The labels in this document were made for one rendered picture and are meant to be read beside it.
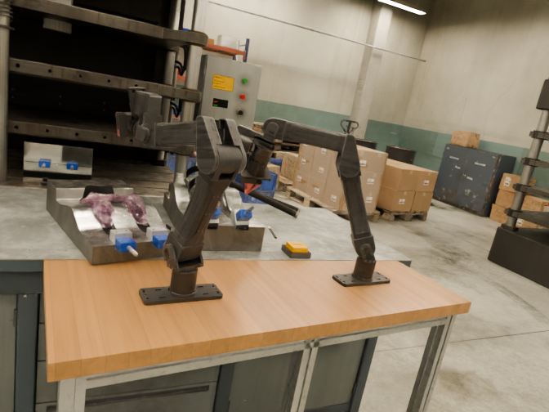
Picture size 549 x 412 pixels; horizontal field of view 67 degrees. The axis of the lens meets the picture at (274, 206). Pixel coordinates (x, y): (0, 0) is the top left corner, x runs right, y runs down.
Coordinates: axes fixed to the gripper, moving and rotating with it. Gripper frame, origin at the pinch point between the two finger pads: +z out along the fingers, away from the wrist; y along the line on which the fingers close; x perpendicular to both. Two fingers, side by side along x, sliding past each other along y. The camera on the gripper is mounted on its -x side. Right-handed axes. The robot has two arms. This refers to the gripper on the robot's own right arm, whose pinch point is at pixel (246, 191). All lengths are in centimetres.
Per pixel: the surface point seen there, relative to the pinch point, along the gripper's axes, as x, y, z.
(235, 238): 9.2, 1.8, 13.1
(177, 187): -21.7, 16.4, 20.8
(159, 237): 14.2, 27.8, 7.6
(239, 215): 6.1, 2.1, 5.1
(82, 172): -60, 49, 52
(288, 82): -622, -317, 267
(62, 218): -5, 54, 22
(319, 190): -264, -238, 233
